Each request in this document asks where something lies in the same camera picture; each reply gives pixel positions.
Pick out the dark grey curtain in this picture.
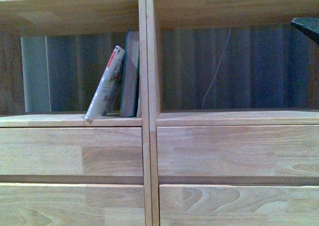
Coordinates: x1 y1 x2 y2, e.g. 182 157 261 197
21 25 315 112

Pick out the left wooden shelf cabinet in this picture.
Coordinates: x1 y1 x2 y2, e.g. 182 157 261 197
0 0 153 226

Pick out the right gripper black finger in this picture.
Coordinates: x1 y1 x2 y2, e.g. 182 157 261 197
291 17 319 45

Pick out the thin white cable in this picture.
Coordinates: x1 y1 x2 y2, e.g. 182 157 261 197
201 27 232 109

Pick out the right wooden shelf cabinet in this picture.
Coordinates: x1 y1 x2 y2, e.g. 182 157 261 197
146 0 319 226

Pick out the wooden shelf cabinet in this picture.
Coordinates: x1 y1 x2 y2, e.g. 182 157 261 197
146 0 319 226
0 0 153 226

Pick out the white red spine book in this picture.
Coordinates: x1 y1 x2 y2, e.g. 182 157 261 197
85 45 125 121

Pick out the thin beige book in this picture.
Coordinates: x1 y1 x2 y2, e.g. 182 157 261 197
136 84 142 118

